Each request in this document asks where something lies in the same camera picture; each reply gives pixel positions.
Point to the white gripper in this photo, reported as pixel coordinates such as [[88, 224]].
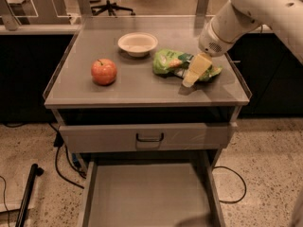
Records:
[[210, 42]]

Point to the green rice chip bag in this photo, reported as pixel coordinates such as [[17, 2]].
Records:
[[168, 61]]

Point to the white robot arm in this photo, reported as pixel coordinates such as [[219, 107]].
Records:
[[283, 17]]

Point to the grey drawer cabinet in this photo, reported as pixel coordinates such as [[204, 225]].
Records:
[[138, 96]]

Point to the grey top drawer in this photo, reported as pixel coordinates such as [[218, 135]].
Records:
[[147, 137]]

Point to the grey open middle drawer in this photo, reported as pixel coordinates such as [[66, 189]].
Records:
[[150, 189]]

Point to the white paper bowl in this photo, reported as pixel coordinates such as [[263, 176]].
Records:
[[138, 44]]

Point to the red apple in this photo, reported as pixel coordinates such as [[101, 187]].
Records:
[[103, 71]]

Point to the black office chair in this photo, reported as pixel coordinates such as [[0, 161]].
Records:
[[110, 7]]

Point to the grey background desk left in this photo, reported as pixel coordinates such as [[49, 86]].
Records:
[[39, 12]]

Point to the black pole on floor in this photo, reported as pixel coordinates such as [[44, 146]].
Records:
[[35, 171]]

